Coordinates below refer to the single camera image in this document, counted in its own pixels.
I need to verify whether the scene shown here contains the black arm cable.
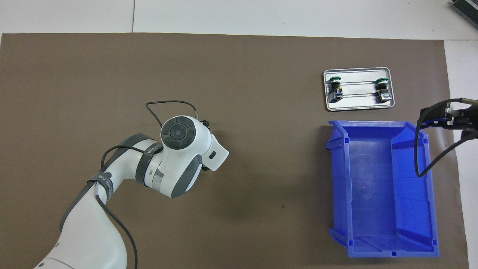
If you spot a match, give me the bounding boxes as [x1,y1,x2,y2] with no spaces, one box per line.
[95,100,198,269]
[415,98,478,178]

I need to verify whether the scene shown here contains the brown table mat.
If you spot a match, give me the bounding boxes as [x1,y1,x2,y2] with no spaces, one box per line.
[0,33,470,269]

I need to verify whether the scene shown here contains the green push button switch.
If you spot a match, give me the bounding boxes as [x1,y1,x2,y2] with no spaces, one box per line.
[375,77,392,104]
[326,76,344,102]

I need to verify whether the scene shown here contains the grey ribbed device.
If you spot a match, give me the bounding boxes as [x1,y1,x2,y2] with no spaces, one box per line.
[450,0,478,27]

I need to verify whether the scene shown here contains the blue plastic storage bin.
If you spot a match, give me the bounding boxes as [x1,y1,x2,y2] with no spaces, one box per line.
[326,120,440,258]

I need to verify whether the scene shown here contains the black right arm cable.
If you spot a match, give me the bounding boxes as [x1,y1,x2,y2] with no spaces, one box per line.
[415,98,478,178]

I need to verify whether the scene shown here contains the grey metal tray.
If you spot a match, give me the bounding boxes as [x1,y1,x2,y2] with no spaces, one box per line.
[323,67,395,112]

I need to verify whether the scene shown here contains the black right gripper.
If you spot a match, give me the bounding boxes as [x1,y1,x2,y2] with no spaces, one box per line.
[420,101,478,140]

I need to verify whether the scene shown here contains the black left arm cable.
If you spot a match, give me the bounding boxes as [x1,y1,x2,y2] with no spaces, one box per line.
[95,100,198,269]

